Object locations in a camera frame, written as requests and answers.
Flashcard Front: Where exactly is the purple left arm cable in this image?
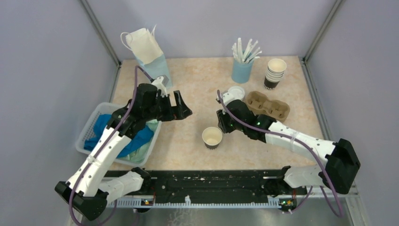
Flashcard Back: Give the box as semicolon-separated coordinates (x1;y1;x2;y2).
68;65;155;226

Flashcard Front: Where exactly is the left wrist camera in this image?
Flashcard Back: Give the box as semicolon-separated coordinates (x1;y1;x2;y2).
151;75;169;96

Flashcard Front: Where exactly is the stack of white cup lids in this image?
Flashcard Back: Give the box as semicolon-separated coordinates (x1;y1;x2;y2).
228;86;245;101

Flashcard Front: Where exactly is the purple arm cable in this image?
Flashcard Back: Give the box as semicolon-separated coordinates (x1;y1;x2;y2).
216;89;343;218
68;65;155;226

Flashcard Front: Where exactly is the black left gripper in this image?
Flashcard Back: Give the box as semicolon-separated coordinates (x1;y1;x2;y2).
144;90;192;121

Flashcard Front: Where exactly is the brown cardboard cup carrier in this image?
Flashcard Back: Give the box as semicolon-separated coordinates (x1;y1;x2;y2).
244;91;290;122

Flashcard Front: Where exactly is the mint green cloth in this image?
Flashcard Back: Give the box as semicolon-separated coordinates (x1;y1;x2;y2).
120;120;159;164

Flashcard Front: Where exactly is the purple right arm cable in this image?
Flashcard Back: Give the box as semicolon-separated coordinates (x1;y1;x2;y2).
216;89;343;218

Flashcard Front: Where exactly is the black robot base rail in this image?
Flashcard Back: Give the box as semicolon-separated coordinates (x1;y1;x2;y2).
103;167;308;205

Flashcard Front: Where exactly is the light blue paper bag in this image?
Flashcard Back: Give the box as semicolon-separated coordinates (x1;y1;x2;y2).
120;28;173;89

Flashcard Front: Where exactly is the black paper coffee cup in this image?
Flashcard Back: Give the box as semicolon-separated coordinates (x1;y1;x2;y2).
202;127;223;150

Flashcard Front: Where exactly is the white wrapped straws bundle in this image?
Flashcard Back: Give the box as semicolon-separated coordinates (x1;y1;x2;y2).
231;38;262;64

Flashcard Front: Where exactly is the stack of paper cups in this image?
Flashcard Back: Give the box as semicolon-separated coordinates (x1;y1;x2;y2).
264;58;287;90

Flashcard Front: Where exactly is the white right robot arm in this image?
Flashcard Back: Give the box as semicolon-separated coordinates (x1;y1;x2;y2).
216;100;361;194

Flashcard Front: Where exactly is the blue cloth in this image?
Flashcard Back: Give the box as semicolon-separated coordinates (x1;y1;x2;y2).
84;114;154;158

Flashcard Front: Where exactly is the blue cylindrical straw holder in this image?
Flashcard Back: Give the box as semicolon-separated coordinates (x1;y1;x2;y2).
231;60;253;84

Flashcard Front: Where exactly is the white plastic basket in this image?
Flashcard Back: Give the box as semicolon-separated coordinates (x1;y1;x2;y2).
75;102;162;167

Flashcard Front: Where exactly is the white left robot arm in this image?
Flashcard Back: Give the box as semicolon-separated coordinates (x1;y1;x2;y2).
55;83;192;221

